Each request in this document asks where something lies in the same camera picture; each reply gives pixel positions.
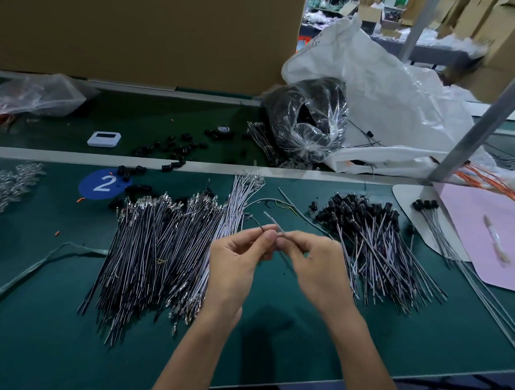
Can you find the blue round number sticker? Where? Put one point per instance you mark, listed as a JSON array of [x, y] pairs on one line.
[[103, 184]]

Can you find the brown cardboard panel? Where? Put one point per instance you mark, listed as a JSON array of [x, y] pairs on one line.
[[151, 41]]

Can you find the black plastic caps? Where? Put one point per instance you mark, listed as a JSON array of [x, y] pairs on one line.
[[176, 147]]

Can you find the stack of cardboard boxes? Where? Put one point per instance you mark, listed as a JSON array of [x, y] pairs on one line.
[[496, 33]]

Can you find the pink paper sheet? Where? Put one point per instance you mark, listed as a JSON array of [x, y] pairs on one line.
[[486, 238]]

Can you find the person's left forearm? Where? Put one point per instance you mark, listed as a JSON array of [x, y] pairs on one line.
[[187, 364]]

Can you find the person's left hand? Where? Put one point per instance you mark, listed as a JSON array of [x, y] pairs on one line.
[[235, 269]]

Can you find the person's right forearm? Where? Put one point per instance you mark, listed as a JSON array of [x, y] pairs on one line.
[[360, 357]]

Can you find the small white timer device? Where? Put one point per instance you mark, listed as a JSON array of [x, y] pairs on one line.
[[104, 139]]

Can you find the clear plastic strip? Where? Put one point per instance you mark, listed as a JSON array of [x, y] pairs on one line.
[[41, 261]]

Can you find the crumpled clear plastic bag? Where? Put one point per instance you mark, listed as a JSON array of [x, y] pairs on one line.
[[35, 93]]

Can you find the large white plastic sack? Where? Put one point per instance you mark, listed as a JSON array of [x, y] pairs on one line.
[[389, 94]]

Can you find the grey metal frame post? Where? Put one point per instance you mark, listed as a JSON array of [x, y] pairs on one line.
[[422, 20], [476, 128]]

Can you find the person's right hand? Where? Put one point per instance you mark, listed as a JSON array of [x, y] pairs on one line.
[[323, 270]]

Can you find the clear bag with black contents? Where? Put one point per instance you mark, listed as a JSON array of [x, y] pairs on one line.
[[307, 118]]

